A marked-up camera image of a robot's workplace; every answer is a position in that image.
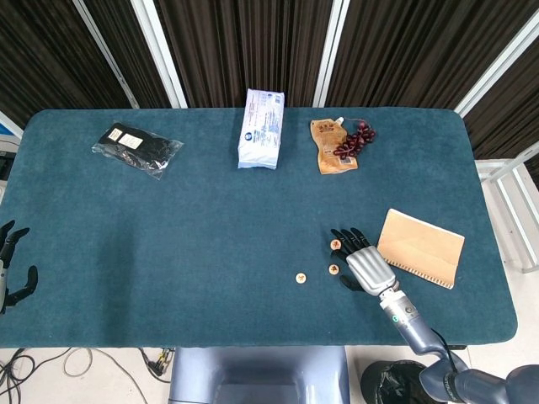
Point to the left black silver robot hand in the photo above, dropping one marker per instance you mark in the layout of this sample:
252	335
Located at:
9	248

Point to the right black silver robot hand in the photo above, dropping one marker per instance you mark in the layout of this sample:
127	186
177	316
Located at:
370	267

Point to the round wooden chess piece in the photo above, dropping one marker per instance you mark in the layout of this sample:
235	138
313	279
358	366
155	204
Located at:
334	269
335	243
300	278

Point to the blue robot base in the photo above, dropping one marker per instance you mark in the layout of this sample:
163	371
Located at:
257	374

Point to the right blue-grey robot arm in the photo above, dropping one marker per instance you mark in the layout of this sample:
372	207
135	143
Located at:
417	332

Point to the brown spiral notebook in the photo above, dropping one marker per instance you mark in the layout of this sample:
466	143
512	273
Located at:
421	248

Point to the black trash bin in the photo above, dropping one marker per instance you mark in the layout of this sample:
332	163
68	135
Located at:
391	385

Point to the white blue side panel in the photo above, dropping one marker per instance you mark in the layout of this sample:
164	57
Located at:
8	128

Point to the purple grape bunch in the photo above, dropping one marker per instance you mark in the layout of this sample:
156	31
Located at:
355	141

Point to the orange spout pouch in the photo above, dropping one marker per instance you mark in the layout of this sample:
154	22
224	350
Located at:
328	143

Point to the white metal rack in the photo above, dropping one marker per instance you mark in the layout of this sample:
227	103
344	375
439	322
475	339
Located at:
490	166

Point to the teal table cloth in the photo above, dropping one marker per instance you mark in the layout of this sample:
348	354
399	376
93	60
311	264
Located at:
210	252

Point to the black garment in plastic bag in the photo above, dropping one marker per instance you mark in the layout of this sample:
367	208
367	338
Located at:
143	149

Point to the white blue tissue pack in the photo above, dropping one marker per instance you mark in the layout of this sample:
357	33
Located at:
261	134

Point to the dark brown pleated curtain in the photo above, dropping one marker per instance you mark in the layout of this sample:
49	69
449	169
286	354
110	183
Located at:
252	42

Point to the white frame post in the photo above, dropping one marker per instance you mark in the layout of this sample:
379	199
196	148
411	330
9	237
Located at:
497	69
162	50
105	50
332	50

